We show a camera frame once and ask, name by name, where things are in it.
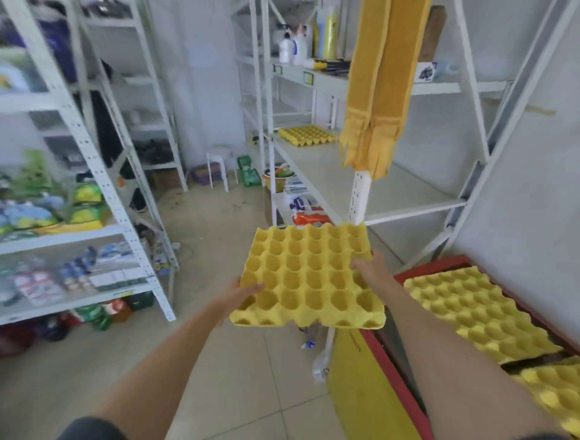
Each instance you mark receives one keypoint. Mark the black sleeve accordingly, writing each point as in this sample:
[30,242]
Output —
[90,430]

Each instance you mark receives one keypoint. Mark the person's left thumb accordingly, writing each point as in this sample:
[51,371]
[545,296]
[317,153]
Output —
[250,290]

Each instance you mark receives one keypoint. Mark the white perforated shelf rack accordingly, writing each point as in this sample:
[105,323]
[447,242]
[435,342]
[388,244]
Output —
[77,136]

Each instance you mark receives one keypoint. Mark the red white packets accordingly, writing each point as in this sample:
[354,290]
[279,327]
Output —
[38,285]

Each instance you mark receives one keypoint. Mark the white pump bottle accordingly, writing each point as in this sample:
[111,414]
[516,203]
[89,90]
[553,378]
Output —
[286,50]

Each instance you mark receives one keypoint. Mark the white blue packet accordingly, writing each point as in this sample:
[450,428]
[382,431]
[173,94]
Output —
[301,202]

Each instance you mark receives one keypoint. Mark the purple box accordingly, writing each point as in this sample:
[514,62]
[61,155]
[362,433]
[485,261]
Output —
[206,174]

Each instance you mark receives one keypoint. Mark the yellow egg tray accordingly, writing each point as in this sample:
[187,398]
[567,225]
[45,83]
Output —
[307,135]
[308,276]
[555,390]

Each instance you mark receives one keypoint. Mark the stack of yellow egg trays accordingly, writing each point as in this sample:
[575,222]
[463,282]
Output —
[480,308]

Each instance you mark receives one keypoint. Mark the black yellow tool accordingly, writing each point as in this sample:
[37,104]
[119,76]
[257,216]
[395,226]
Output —
[333,66]

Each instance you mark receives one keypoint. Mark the yellow fringed towel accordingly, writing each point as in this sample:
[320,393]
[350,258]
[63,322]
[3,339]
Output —
[380,90]

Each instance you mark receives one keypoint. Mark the green yellow packets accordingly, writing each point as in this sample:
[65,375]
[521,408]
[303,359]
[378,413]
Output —
[88,204]

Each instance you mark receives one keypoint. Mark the green plastic crate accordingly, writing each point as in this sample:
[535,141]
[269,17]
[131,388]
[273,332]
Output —
[249,174]

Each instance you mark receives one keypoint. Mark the person's left hand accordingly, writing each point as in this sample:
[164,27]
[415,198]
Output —
[229,299]

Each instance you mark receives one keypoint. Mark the white spray bottle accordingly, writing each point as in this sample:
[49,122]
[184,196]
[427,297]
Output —
[301,43]

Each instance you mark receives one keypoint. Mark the yellow plastic bottle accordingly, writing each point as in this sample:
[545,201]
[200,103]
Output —
[328,34]

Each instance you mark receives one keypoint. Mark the person's right hand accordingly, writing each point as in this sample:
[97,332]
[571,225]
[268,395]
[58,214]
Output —
[376,272]

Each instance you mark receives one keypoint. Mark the person's left forearm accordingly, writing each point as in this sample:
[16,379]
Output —
[163,367]

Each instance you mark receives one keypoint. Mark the clear plastic bottle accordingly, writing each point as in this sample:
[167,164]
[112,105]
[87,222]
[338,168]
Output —
[319,358]

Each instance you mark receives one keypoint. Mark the white metal shelf rack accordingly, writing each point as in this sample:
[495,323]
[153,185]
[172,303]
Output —
[385,190]
[154,90]

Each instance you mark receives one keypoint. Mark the orange packet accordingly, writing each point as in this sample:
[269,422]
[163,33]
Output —
[310,219]

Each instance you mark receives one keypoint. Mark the white plastic stool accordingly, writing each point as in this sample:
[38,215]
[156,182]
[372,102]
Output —
[220,158]

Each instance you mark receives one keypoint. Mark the brown cardboard box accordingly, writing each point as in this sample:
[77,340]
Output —
[431,34]

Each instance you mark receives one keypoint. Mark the person's right forearm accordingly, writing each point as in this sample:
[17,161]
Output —
[448,362]

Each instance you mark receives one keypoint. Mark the person's right thumb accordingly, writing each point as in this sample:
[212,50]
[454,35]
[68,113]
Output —
[360,263]

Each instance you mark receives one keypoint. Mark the yellow bowl with vegetables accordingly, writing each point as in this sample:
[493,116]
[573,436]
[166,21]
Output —
[277,176]

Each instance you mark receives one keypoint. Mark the row of white boxes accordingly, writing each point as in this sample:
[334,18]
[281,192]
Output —
[118,277]

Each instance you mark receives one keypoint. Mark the small white blue box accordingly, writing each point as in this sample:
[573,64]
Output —
[426,72]

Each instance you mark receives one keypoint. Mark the blue yellow packets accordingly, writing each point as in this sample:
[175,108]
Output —
[27,216]

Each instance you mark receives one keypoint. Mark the dark green crate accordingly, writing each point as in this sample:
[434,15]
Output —
[139,301]

